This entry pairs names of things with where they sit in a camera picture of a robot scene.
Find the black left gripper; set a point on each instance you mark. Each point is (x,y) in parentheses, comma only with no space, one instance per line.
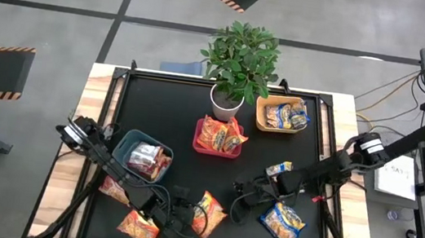
(161,213)

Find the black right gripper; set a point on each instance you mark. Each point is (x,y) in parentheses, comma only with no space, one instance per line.
(288,182)

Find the blue ramen noodle pack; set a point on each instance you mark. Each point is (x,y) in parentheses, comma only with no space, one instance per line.
(278,168)
(282,223)
(300,115)
(277,115)

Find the orange chicken ramen pack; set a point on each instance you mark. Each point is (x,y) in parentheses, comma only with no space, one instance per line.
(138,228)
(212,133)
(209,217)
(235,136)

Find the red ramen noodle pack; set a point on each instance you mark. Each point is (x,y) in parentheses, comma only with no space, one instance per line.
(144,155)
(110,188)
(159,165)

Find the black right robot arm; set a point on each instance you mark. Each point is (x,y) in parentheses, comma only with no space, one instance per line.
(337,168)

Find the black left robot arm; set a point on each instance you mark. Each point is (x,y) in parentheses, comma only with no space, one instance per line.
(115,168)

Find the small red tag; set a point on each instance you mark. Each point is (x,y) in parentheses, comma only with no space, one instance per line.
(316,198)

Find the tan plastic bin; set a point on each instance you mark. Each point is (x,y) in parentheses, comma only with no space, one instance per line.
(273,130)

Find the pink plastic bin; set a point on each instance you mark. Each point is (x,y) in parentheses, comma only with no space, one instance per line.
(208,152)

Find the white ribbed plant pot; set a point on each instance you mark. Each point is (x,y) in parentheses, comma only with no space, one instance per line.
(221,114)

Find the blue-grey plastic bin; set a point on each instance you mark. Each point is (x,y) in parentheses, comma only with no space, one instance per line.
(122,150)

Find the black table mat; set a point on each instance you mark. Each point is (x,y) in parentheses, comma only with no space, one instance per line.
(181,102)

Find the green leafy potted tree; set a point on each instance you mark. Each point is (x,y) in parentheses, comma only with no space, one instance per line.
(240,61)

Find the clear plastic cup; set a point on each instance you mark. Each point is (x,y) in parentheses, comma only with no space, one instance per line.
(393,214)

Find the white paper sheet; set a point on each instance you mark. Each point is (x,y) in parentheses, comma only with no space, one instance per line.
(395,180)

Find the black caster wheel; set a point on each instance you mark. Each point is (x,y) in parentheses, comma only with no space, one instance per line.
(411,235)

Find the black diagonal pole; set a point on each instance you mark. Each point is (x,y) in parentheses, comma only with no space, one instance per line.
(416,135)

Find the black frame clamp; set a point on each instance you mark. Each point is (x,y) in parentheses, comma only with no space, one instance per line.
(133,65)
(284,85)

